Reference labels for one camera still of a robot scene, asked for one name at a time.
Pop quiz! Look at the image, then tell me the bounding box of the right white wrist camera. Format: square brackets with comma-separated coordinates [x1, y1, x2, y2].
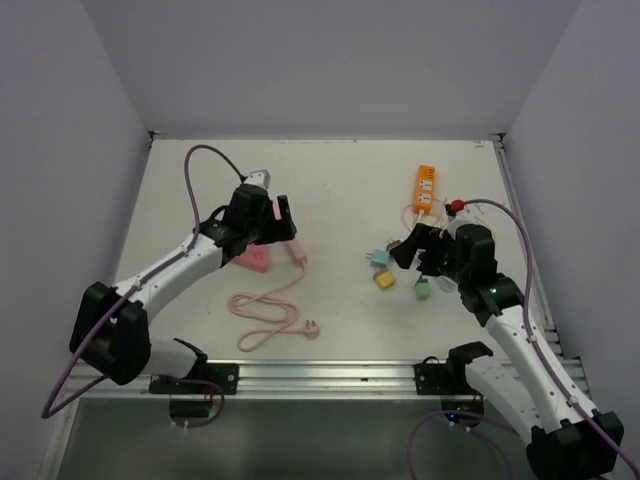
[445, 200, 478, 239]

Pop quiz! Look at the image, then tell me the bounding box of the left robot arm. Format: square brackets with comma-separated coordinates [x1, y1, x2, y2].
[70, 183, 297, 393]

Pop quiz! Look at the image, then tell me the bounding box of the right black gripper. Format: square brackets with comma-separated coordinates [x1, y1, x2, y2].
[390, 222, 469, 285]

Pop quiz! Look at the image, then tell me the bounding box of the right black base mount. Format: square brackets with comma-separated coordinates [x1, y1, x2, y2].
[412, 356, 477, 396]

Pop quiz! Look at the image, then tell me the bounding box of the green cube plug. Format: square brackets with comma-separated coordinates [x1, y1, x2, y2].
[414, 276, 431, 301]

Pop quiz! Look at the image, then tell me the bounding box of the orange power strip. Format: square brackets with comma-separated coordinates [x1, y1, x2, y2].
[413, 165, 436, 215]

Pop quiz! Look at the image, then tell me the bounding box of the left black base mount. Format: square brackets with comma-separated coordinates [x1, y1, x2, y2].
[149, 363, 240, 395]

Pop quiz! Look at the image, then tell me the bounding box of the pink triangular socket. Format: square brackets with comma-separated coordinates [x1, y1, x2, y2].
[233, 245, 270, 273]

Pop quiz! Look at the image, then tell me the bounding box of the yellow thin cable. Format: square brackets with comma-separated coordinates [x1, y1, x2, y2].
[434, 197, 496, 236]

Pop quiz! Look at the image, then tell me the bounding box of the right side rail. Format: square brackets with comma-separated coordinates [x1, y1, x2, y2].
[489, 134, 565, 361]

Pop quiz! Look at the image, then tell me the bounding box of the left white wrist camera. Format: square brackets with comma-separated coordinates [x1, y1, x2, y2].
[244, 169, 271, 191]

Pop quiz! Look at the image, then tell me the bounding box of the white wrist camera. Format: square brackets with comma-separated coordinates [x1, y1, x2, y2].
[244, 169, 271, 191]
[445, 200, 478, 239]

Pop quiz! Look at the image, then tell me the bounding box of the long pink power strip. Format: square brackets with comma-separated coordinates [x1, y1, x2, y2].
[273, 201, 308, 266]

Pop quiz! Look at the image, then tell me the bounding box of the pink thin cable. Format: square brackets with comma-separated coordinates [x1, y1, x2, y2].
[401, 202, 426, 229]

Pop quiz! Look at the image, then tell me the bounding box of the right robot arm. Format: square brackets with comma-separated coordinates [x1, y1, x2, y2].
[390, 223, 624, 479]

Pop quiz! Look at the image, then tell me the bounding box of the aluminium front rail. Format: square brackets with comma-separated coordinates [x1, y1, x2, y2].
[62, 357, 594, 401]

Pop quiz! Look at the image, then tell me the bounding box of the teal cube plug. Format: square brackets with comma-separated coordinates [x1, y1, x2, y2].
[366, 249, 390, 270]

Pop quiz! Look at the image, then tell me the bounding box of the pink cord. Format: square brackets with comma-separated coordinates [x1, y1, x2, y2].
[227, 262, 321, 353]

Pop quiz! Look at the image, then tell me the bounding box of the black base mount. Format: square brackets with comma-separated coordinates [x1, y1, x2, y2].
[412, 356, 477, 396]
[149, 363, 240, 395]

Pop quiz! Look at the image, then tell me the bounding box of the brown cube plug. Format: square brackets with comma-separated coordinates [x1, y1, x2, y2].
[386, 240, 402, 251]

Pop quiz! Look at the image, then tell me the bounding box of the yellow cube plug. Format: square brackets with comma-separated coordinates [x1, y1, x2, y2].
[373, 268, 396, 290]

